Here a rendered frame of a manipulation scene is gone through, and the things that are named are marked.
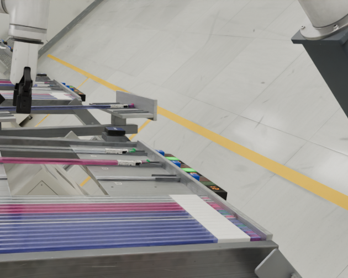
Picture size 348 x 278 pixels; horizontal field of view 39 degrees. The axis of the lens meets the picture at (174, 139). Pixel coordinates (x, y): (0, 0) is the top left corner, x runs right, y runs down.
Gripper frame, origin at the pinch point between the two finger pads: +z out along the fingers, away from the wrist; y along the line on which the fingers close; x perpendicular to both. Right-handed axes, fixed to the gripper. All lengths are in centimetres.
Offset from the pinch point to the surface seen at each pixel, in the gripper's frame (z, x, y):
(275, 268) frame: 11, 31, 64
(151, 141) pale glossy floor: 43, 100, -166
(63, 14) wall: -43, 140, -749
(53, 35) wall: -6, 126, -749
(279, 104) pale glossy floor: 2, 136, -87
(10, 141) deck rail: 10.7, -1.1, -8.0
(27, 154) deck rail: 13.9, 3.4, -8.0
